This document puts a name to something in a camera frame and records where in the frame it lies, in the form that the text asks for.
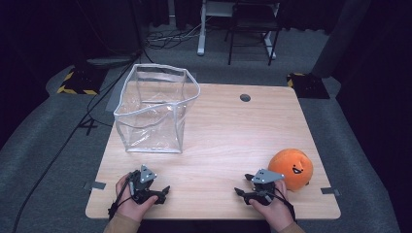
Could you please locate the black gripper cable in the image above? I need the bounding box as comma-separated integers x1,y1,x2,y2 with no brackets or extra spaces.
107,171,137,220
265,185,297,223

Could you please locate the clear plastic storage bag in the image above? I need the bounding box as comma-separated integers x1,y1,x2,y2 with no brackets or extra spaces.
113,63,201,154

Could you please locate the person's left hand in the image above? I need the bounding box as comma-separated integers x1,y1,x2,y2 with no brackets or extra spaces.
115,172,159,223

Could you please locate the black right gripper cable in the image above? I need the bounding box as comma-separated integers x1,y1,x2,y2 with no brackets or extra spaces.
265,185,297,223

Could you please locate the orange round plush toy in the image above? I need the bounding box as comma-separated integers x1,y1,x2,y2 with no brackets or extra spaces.
267,148,315,192

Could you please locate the black yellow striped base plate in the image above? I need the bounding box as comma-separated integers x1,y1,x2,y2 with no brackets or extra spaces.
56,66,108,96
286,72,330,100

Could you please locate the black metal chair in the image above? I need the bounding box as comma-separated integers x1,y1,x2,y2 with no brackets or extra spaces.
224,0,282,67

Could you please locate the white desk frame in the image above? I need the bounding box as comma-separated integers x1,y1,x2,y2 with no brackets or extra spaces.
196,0,281,60

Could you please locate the bundle of floor cables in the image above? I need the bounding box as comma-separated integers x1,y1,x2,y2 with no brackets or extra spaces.
144,16,215,50

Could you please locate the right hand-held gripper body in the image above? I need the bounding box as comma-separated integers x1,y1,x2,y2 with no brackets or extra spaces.
243,168,286,207

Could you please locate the grey curtain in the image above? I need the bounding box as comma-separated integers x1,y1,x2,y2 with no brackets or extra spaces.
311,0,373,79

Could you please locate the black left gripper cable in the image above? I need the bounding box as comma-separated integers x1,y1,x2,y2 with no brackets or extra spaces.
107,171,137,220

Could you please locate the long black floor cable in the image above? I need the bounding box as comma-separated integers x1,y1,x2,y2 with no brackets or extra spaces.
11,48,144,233

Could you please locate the grey tape piece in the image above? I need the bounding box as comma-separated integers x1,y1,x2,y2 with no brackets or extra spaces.
83,181,107,191
320,186,342,197

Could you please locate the person's right hand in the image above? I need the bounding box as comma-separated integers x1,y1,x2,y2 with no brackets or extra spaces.
248,179,295,233

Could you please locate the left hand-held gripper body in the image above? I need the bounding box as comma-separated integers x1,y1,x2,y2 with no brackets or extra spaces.
128,164,163,205

